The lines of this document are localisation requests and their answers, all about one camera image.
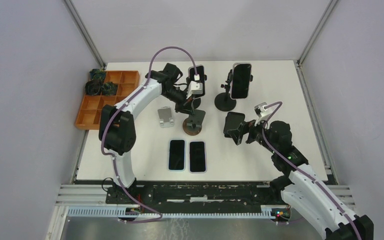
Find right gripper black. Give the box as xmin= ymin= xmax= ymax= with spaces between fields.
xmin=227 ymin=114 xmax=278 ymax=154

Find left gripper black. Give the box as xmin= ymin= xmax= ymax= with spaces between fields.
xmin=162 ymin=85 xmax=195 ymax=117

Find black phone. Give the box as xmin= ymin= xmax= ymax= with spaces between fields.
xmin=223 ymin=111 xmax=246 ymax=138

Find brown round base stand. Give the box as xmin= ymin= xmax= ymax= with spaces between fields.
xmin=182 ymin=109 xmax=206 ymax=136

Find silver white phone stand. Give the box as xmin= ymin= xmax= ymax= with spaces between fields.
xmin=157 ymin=106 xmax=175 ymax=128

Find light blue cased phone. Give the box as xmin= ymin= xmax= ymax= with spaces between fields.
xmin=168 ymin=139 xmax=186 ymax=171

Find lilac cased phone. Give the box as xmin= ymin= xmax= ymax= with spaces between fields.
xmin=189 ymin=141 xmax=207 ymax=173

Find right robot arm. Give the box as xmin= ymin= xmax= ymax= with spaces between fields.
xmin=223 ymin=118 xmax=374 ymax=240

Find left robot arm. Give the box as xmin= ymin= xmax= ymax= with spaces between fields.
xmin=98 ymin=63 xmax=207 ymax=204

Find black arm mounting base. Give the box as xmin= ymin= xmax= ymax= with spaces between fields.
xmin=104 ymin=180 xmax=287 ymax=215

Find black rear left stand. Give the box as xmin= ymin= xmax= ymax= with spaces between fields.
xmin=186 ymin=74 xmax=207 ymax=109

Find black rear right stand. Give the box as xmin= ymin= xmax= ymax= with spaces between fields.
xmin=214 ymin=69 xmax=253 ymax=112

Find white cased rear left phone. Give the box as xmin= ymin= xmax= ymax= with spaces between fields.
xmin=186 ymin=65 xmax=205 ymax=84

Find white cased phone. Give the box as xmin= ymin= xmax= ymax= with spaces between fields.
xmin=231 ymin=63 xmax=252 ymax=99
xmin=186 ymin=65 xmax=205 ymax=84

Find white cased rear right phone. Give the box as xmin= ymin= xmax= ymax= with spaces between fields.
xmin=231 ymin=63 xmax=252 ymax=99

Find green bundle at corner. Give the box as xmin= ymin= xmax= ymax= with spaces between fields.
xmin=89 ymin=68 xmax=106 ymax=82

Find orange compartment tray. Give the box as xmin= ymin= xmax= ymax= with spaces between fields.
xmin=74 ymin=70 xmax=140 ymax=130

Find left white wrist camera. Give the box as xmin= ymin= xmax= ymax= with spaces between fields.
xmin=186 ymin=74 xmax=204 ymax=99

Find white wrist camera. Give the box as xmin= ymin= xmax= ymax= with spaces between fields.
xmin=186 ymin=74 xmax=204 ymax=99
xmin=254 ymin=102 xmax=271 ymax=126

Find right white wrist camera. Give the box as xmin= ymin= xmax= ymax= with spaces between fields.
xmin=254 ymin=102 xmax=271 ymax=126

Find green patterned cable bundle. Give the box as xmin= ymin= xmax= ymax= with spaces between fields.
xmin=101 ymin=81 xmax=119 ymax=96

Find white slotted cable duct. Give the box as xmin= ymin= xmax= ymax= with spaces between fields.
xmin=66 ymin=206 xmax=292 ymax=220

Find dark coiled cable bundle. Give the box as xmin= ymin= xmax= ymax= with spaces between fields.
xmin=85 ymin=79 xmax=102 ymax=96

